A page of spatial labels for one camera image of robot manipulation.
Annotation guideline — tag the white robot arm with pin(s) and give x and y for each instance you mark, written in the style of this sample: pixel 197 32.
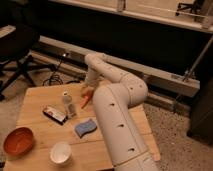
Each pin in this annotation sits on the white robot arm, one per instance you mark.
pixel 116 91

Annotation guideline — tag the white ceramic cup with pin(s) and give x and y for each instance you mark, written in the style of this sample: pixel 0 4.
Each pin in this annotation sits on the white ceramic cup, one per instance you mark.
pixel 60 153

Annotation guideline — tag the clear plastic bottle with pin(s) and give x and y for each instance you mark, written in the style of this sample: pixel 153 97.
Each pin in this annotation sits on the clear plastic bottle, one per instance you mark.
pixel 69 105

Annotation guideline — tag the orange carrot toy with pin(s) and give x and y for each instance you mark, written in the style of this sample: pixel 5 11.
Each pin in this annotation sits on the orange carrot toy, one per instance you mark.
pixel 85 101

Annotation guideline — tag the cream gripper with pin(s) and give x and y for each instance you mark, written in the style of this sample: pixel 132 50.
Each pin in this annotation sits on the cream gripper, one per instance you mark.
pixel 87 90

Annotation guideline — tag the orange bowl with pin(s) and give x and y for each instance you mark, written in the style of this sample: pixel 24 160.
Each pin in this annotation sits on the orange bowl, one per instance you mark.
pixel 19 141

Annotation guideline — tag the black office chair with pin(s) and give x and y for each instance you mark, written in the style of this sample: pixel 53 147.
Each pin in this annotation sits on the black office chair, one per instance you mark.
pixel 15 57

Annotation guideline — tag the metal tripod leg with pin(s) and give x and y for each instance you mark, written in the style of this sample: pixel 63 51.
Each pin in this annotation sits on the metal tripod leg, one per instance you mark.
pixel 189 73

